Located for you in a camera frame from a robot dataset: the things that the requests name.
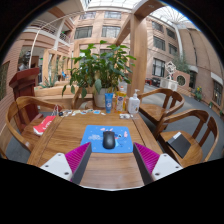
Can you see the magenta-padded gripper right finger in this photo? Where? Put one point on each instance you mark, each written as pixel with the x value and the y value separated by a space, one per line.
pixel 163 165

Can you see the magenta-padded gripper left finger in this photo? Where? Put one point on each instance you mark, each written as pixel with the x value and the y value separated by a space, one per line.
pixel 60 165

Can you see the black computer mouse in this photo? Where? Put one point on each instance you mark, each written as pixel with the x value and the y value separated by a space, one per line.
pixel 108 140

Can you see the blue cartoon print mouse pad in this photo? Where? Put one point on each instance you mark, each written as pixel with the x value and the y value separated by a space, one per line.
pixel 91 140

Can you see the black notebook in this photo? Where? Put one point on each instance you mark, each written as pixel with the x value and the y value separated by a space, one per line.
pixel 180 145

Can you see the wooden armchair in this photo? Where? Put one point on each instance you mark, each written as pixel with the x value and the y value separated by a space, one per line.
pixel 76 98
pixel 18 103
pixel 195 157
pixel 153 111

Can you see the red paper bag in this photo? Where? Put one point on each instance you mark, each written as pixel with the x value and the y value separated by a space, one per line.
pixel 43 125

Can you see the white printed sticker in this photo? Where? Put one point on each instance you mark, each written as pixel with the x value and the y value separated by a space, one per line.
pixel 66 113

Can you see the pale printed sticker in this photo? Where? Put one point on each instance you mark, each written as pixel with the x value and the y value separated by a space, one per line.
pixel 76 112

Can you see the colourful printed sticker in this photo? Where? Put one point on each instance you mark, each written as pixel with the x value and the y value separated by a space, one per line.
pixel 89 110
pixel 83 111

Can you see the blue printed sticker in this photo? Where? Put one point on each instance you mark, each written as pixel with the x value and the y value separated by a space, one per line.
pixel 96 112

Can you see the white pump bottle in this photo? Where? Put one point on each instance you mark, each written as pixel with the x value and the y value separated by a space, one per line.
pixel 134 105

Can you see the small white sticker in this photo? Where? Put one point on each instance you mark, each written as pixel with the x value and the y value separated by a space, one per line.
pixel 102 113

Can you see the long wooden planter box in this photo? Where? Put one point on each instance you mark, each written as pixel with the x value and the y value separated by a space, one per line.
pixel 50 90

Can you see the yellow liquid bottle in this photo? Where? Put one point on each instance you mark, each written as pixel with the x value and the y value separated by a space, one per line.
pixel 120 101

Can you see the blue tube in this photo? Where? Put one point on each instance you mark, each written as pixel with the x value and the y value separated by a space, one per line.
pixel 108 102

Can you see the potted yellow flower plant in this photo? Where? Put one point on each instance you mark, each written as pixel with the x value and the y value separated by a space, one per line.
pixel 198 94

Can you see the agave plant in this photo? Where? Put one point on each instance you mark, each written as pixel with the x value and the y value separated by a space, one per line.
pixel 50 81

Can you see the dark red wooden lectern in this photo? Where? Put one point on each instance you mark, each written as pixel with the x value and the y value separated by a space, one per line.
pixel 23 83

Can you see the green potted plant white pot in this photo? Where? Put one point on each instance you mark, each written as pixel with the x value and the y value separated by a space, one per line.
pixel 101 66

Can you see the dark bust statue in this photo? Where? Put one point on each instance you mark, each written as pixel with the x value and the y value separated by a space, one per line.
pixel 25 60

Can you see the white sculpture on pedestal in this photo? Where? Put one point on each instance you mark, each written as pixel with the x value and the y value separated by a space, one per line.
pixel 170 68

